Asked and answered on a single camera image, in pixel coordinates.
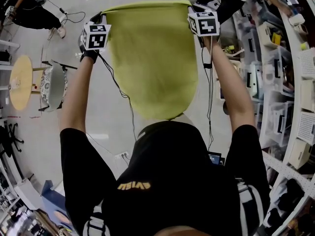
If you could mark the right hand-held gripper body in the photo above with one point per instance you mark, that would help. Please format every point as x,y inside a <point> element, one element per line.
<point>205,24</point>

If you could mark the person's black shirt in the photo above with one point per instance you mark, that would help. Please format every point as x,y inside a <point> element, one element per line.
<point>172,176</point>

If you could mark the white side table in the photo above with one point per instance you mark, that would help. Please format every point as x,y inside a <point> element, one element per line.
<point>6,55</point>

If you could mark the black screen device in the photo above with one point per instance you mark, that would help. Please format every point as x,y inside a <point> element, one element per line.
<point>215,158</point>

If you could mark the black office chair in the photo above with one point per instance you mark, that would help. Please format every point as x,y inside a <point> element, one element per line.
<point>11,139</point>

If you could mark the white power strip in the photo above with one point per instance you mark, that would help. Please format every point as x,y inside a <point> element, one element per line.
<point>122,155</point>

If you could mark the floral seat cushion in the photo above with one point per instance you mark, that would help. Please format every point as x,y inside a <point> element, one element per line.
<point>45,85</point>

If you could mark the dark grey storage bin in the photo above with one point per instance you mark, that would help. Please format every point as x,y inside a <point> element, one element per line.
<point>231,51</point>

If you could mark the person's left forearm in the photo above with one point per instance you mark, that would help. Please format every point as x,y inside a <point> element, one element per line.
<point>78,82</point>

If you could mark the white plastic box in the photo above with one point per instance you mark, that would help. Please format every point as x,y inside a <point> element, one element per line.
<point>28,193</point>

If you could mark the row of clear storage boxes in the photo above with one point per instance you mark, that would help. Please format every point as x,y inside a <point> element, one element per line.
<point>275,82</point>

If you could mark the black bag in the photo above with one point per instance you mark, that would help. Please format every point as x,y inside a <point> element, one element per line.
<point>291,193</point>

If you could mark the person's right forearm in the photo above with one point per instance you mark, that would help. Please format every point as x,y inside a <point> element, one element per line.
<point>229,75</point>

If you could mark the beige bin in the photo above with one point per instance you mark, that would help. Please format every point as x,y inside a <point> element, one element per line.
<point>267,37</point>

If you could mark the grey chair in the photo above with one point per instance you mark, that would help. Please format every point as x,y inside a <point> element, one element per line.
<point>56,87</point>

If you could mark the blue cardboard box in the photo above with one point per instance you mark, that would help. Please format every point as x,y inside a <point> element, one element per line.
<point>55,200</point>

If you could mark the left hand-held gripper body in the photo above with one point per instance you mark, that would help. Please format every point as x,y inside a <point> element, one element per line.
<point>96,37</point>

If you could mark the small white box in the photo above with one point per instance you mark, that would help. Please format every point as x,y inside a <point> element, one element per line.
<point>296,19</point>

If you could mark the round wooden table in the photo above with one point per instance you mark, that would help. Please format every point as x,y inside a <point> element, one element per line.
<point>21,82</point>

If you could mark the white metal shelving rack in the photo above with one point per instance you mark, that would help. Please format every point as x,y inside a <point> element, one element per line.
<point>283,166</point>

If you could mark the yellow-green cloth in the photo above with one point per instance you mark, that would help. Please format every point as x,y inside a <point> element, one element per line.
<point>152,63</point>

